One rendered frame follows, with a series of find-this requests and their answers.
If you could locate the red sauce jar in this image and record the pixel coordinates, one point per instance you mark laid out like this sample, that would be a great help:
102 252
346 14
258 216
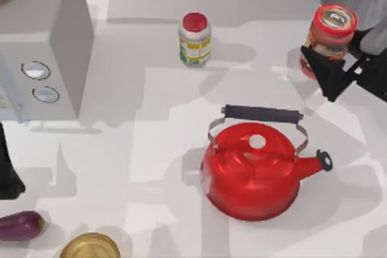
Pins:
328 33

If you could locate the red-lidded jar, yellow-green label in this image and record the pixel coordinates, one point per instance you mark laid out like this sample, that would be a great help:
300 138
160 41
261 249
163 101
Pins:
195 45

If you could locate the pale microwave oven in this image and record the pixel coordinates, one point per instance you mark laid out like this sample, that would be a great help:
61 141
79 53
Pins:
60 28

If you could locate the round microwave knob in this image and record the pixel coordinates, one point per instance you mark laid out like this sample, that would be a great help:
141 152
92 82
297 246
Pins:
35 70
46 94

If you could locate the gold can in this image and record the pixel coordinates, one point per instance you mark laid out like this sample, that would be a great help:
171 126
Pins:
90 247

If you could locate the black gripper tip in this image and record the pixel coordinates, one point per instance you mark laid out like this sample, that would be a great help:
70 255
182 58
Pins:
7 173

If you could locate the purple eggplant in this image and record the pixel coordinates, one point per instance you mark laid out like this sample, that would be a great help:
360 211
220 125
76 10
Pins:
19 226

